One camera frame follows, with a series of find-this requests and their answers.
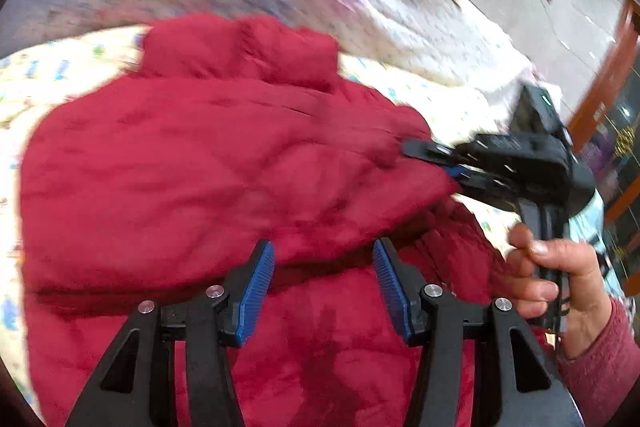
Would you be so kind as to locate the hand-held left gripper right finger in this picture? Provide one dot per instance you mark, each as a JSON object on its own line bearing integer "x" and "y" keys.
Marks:
{"x": 392, "y": 292}

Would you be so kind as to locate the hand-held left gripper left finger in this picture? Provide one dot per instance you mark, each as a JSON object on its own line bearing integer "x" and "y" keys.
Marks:
{"x": 257, "y": 292}

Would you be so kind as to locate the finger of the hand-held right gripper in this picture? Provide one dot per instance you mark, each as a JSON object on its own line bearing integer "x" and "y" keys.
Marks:
{"x": 432, "y": 149}
{"x": 480, "y": 184}

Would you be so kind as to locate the red quilted jacket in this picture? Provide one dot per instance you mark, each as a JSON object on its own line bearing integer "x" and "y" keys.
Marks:
{"x": 200, "y": 157}

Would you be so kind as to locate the person's right forearm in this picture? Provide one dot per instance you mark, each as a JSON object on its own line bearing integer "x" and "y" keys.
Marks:
{"x": 605, "y": 357}

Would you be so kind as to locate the person's right hand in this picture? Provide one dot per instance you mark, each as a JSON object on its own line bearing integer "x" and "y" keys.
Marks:
{"x": 575, "y": 277}

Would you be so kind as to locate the light blue cloth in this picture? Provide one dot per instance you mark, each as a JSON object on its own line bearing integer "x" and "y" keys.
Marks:
{"x": 590, "y": 222}

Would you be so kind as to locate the wooden glass door cabinet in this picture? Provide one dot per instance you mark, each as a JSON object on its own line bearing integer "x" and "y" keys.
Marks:
{"x": 620, "y": 107}

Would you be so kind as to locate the yellow bear print bed sheet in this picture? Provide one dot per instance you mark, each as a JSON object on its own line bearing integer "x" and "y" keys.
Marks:
{"x": 55, "y": 67}

